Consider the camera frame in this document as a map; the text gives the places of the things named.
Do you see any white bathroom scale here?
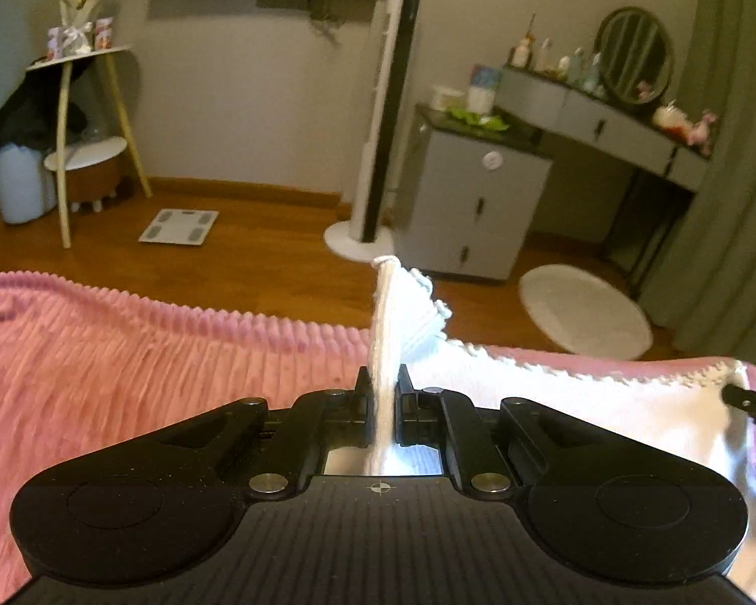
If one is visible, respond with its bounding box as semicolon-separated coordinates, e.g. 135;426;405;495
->
139;207;220;246

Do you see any round wooden footed box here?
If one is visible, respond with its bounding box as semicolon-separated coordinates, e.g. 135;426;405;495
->
56;150;130;214

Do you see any grey vanity desk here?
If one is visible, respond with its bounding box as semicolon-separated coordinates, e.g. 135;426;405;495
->
496;65;713;304

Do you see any pink ribbed fleece blanket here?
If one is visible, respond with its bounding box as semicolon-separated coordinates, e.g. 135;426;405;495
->
0;271;756;605

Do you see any round white rug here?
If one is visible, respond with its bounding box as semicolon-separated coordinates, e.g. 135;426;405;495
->
518;263;654;357

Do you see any light blue cosmetic bottle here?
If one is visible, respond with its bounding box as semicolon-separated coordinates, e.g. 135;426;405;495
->
583;50;606;94

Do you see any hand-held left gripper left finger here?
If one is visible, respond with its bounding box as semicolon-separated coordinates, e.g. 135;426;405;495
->
157;366;379;496

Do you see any black clothing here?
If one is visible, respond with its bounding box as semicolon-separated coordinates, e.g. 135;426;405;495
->
0;53;89;171

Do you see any blue and white pack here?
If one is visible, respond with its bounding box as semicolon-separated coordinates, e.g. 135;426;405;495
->
466;64;502;113

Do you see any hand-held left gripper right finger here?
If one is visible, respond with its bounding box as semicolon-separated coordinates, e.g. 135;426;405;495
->
396;366;599;496

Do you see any grey drawer cabinet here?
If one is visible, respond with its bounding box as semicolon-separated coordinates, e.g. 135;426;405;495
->
394;104;554;282

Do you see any white tower fan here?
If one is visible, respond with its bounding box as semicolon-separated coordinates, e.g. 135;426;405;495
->
323;0;426;264

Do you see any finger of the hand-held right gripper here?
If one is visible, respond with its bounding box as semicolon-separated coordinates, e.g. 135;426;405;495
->
721;382;756;440

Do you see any round vanity mirror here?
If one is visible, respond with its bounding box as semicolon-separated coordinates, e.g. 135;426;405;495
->
595;6;675;108

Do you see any pink plush toy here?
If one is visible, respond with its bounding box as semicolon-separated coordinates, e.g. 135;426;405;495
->
685;111;719;155

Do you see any green curtain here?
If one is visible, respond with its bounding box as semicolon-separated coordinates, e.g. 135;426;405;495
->
636;0;756;363

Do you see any white cylindrical bin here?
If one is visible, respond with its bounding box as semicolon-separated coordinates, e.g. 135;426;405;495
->
0;142;59;226

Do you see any white two-tier side table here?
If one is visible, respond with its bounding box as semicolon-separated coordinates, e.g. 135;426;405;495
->
25;44;153;250

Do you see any white ribbed knit sweater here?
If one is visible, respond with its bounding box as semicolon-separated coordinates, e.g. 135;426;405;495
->
362;256;756;602

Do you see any green leafy decoration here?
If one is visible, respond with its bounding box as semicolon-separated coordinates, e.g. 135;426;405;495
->
447;107;511;135

